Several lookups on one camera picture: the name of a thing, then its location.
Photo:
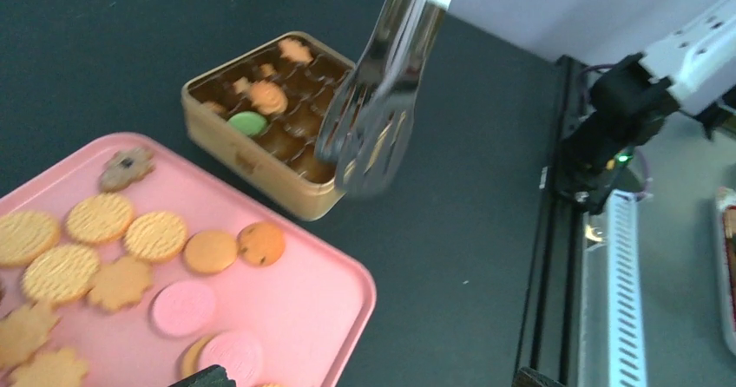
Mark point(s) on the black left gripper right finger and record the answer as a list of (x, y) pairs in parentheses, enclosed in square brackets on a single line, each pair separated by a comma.
[(528, 377)]

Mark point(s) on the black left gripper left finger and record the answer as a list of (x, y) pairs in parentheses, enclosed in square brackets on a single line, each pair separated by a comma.
[(212, 376)]

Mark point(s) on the metal tongs white handles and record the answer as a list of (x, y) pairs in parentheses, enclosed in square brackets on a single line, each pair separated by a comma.
[(368, 123)]

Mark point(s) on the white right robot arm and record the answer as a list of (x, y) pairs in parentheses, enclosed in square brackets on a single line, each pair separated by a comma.
[(609, 110)]

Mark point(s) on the pink sandwich cookie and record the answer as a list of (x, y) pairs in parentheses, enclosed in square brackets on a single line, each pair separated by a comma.
[(238, 352), (183, 308)]

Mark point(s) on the pink plastic tray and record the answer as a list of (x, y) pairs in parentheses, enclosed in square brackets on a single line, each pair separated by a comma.
[(307, 310)]

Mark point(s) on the flower-shaped tan cookie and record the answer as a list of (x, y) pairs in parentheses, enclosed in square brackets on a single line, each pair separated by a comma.
[(120, 284), (293, 50)]

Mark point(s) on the chocolate chip round cookie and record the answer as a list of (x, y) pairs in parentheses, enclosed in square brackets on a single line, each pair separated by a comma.
[(261, 243)]

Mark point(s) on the round dotted yellow biscuit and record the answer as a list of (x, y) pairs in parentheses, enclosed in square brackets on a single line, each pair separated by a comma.
[(100, 219), (156, 237), (61, 275), (25, 235)]

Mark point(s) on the green sandwich cookie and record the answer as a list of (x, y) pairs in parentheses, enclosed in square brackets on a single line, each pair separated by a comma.
[(249, 123)]

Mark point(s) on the gold cookie tin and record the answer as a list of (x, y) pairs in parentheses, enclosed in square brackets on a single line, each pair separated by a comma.
[(281, 161)]

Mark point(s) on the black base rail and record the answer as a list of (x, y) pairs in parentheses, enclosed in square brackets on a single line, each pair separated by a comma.
[(545, 340)]

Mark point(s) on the white slotted cable duct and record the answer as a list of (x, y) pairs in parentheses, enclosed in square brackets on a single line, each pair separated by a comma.
[(625, 339)]

